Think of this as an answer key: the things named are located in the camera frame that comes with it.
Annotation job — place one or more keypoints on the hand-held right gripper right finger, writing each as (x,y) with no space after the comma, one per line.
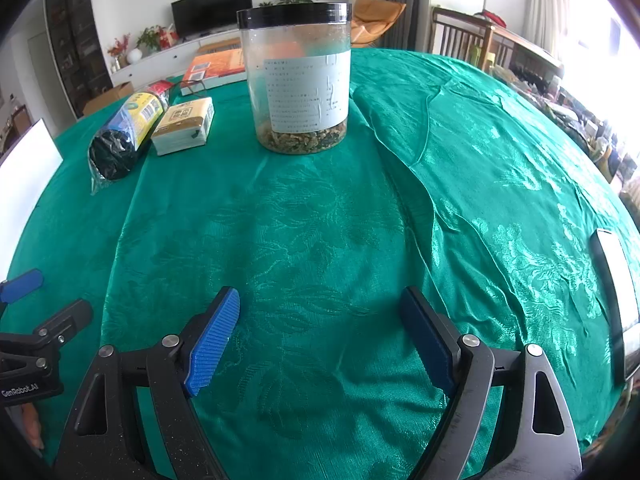
(427,345)

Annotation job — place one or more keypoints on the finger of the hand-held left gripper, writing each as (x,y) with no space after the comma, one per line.
(22,282)
(65,320)

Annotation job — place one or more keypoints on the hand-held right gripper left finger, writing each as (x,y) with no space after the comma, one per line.
(212,345)

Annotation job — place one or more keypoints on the white storage box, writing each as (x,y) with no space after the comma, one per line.
(25,185)

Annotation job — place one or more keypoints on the person's left hand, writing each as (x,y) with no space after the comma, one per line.
(32,425)

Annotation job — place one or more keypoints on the green patterned tablecloth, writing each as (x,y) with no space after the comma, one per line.
(320,210)

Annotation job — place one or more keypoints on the white remote control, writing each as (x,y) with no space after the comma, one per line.
(620,300)

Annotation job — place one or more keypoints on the cardboard box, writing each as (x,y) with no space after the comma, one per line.
(107,97)

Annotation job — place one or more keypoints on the beige tissue pack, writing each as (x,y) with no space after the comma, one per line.
(182,125)

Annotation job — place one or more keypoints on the red snack packet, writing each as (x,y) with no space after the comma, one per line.
(157,86)

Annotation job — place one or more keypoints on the dark bookcase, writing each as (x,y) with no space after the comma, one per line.
(75,40)

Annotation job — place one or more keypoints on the red flowers in white vase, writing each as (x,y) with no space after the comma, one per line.
(122,52)

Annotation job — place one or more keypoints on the white television cabinet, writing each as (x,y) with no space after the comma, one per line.
(160,62)

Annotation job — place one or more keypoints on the clear jar with black lid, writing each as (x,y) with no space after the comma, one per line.
(300,85)

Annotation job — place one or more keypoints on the leafy green houseplant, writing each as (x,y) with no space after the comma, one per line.
(150,37)

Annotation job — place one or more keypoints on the orange book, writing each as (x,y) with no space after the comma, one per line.
(215,67)

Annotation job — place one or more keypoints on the row of windowsill clutter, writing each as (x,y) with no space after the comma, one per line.
(590,120)

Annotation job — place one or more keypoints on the wooden chair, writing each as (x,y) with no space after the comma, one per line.
(460,37)

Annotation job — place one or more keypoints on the orange lounge chair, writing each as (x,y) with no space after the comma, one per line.
(375,20)

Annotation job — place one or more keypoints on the red cloth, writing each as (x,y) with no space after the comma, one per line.
(495,18)

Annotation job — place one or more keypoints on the black television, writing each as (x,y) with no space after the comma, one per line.
(212,7)

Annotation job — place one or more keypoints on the grey curtain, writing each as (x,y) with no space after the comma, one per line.
(402,0)

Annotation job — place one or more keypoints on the white window curtain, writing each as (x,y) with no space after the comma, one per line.
(547,5)

